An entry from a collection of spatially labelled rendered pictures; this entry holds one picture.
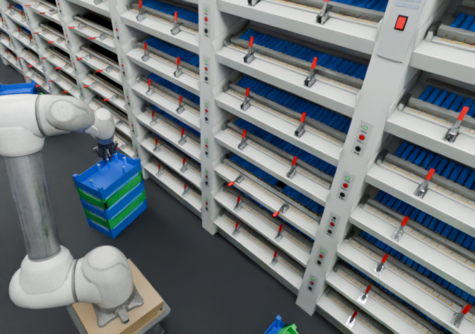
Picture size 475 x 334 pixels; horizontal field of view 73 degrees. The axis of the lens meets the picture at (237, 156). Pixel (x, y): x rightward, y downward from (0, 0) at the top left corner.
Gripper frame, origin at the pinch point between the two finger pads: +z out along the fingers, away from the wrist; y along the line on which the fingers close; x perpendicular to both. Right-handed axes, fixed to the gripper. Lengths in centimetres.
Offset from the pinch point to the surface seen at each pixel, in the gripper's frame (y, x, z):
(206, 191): 40, -43, -12
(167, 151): 35.4, -4.3, 5.1
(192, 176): 39.1, -29.8, -5.2
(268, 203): 51, -71, -45
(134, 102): 24.7, 25.7, -10.7
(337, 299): 68, -121, -29
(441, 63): 62, -75, -133
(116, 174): 2.3, -9.0, 5.2
